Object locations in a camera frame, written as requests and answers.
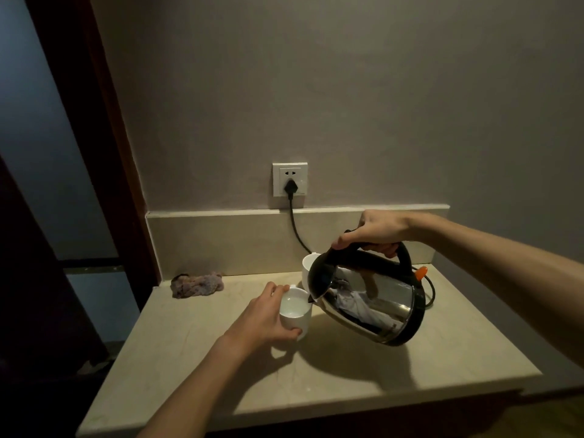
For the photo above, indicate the person's left hand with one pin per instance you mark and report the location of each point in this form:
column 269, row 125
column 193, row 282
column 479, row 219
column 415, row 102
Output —
column 260, row 321

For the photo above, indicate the person's right hand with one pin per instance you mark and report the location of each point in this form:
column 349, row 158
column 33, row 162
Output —
column 388, row 230

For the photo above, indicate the white cup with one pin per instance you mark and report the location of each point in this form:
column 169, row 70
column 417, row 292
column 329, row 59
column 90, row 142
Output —
column 296, row 319
column 308, row 269

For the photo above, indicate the person's right forearm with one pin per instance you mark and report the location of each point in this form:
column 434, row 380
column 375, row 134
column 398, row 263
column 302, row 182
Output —
column 502, row 273

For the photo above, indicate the person's left forearm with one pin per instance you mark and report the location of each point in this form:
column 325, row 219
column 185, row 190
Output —
column 196, row 396

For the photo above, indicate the beige stone countertop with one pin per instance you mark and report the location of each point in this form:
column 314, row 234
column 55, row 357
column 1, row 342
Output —
column 433, row 360

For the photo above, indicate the crumpled purple-grey cloth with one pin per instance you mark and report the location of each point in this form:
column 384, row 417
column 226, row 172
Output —
column 196, row 285

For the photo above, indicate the beige stone backsplash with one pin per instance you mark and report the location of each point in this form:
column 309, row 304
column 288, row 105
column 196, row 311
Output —
column 205, row 241

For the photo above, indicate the dark wooden door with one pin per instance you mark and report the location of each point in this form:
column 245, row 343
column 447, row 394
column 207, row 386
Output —
column 36, row 314

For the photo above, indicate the frosted glass door panel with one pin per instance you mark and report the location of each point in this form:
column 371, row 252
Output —
column 36, row 132

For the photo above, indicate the white wall socket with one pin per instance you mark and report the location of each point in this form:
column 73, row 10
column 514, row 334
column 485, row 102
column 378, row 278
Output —
column 279, row 172

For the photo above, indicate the dark wooden door frame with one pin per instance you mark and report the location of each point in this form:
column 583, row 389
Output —
column 82, row 86

